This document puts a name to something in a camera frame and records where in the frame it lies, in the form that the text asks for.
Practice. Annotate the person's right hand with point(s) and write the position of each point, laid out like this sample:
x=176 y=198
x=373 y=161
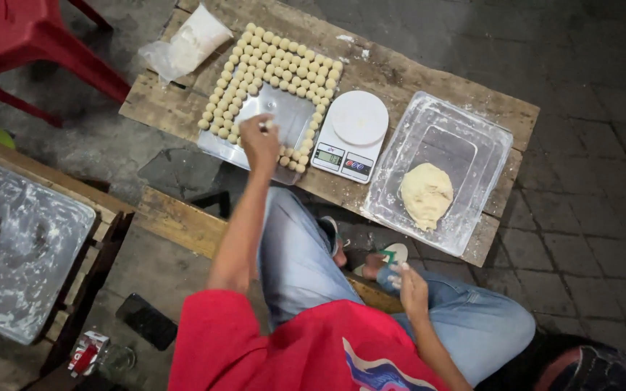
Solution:
x=415 y=296

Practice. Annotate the person's left hand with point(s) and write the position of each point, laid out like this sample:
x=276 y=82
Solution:
x=260 y=146

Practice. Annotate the person's left fingers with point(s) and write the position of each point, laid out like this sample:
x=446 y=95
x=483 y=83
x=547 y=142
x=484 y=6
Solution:
x=251 y=122

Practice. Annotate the person's right fingers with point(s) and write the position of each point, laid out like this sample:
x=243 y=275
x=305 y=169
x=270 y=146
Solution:
x=399 y=274

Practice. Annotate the single small dough ball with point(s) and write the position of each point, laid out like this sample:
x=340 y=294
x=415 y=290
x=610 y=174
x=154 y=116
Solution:
x=267 y=125

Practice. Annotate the white green sandal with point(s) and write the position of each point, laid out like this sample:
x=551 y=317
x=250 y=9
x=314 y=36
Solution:
x=394 y=252

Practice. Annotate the clear plastic tray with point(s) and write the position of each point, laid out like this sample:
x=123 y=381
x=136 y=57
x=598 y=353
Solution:
x=286 y=114

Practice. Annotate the rows of dough balls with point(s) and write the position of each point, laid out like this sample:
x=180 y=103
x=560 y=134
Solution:
x=286 y=59

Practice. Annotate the grey sandal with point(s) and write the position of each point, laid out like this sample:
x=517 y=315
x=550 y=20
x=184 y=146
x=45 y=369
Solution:
x=330 y=231

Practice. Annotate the pale dough lump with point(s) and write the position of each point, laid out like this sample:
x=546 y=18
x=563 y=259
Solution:
x=426 y=195

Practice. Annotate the plastic bag of flour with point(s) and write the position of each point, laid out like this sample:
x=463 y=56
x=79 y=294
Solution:
x=193 y=41

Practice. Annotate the white digital kitchen scale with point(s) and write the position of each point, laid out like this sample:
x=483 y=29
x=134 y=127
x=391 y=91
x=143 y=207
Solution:
x=354 y=130

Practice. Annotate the blue jeans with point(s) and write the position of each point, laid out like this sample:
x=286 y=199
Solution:
x=296 y=260

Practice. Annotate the wooden bench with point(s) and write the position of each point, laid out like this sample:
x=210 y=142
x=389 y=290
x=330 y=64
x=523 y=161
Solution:
x=182 y=220

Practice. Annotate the red shirt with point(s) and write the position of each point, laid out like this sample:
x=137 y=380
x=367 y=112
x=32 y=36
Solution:
x=269 y=347

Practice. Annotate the clear floury plastic container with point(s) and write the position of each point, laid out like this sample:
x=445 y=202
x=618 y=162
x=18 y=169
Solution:
x=454 y=136

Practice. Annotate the wooden stand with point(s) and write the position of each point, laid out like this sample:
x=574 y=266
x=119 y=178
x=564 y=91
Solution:
x=109 y=217

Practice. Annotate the black phone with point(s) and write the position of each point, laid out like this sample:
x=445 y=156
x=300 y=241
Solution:
x=147 y=321

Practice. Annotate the black shiny bag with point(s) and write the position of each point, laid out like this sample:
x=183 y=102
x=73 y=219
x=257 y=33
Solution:
x=606 y=366

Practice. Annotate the red plastic chair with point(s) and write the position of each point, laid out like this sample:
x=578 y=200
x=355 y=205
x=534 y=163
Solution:
x=25 y=38

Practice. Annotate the floury clear plastic box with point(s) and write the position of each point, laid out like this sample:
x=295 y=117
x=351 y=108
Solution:
x=19 y=250

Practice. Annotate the clear drinking glass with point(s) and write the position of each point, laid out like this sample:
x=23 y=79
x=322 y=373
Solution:
x=116 y=361

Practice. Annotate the red white cigarette pack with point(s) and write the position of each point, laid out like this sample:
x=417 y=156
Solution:
x=87 y=353

